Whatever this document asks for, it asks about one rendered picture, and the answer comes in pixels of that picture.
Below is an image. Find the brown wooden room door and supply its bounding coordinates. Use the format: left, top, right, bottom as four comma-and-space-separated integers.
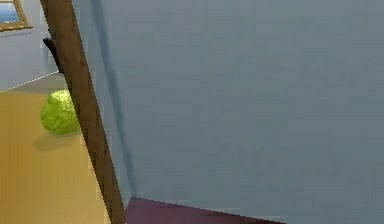
39, 0, 128, 224

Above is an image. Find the green round cushion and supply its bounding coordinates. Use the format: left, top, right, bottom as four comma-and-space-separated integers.
39, 89, 82, 136

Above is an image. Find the wooden framed window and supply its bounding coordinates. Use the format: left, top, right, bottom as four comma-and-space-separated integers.
0, 0, 34, 33

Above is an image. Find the black door handle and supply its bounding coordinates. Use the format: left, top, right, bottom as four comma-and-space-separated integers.
42, 37, 65, 75

